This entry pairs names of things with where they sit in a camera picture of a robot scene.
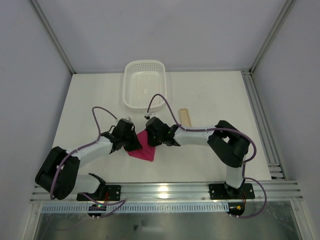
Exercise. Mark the right aluminium side rail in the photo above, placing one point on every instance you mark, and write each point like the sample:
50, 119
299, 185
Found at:
267, 140

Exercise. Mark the aluminium frame post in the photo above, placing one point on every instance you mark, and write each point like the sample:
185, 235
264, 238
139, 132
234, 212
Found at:
272, 33
48, 28

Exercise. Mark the left aluminium frame post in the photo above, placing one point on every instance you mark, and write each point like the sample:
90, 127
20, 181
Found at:
48, 28

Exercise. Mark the white perforated plastic basket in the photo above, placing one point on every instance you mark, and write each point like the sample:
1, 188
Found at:
142, 80

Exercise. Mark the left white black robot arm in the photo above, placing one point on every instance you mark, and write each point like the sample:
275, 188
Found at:
59, 175

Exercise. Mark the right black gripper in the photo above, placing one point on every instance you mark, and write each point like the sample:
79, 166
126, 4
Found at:
152, 139

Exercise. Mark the aluminium front rail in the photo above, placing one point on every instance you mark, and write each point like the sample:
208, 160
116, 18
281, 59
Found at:
274, 190

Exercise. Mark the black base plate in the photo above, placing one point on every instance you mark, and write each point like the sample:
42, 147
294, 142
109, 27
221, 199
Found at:
222, 191
113, 192

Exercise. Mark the left black connector box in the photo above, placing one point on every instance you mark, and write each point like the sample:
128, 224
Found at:
96, 211

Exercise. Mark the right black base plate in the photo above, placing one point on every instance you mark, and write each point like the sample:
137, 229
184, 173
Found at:
222, 191

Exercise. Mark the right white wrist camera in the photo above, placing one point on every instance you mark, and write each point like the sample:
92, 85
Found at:
149, 115

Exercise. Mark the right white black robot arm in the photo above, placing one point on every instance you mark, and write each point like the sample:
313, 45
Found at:
228, 144

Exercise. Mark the right aluminium frame post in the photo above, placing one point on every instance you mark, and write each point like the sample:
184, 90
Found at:
272, 33

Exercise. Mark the right black connector box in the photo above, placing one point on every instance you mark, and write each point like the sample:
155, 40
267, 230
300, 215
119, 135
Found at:
235, 209

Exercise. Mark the slotted white cable duct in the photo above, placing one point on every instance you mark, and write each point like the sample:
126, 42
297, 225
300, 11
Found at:
173, 207

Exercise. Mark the black connector box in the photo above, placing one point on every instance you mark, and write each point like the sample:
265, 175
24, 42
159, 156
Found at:
235, 209
96, 211

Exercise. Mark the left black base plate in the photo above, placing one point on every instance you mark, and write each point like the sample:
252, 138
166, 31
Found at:
113, 192

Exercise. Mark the magenta paper napkin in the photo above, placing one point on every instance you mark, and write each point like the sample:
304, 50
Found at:
147, 152

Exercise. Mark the beige utensil tray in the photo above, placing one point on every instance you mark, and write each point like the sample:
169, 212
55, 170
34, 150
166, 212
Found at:
184, 117

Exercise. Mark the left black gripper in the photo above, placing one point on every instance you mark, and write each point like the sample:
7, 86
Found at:
132, 142

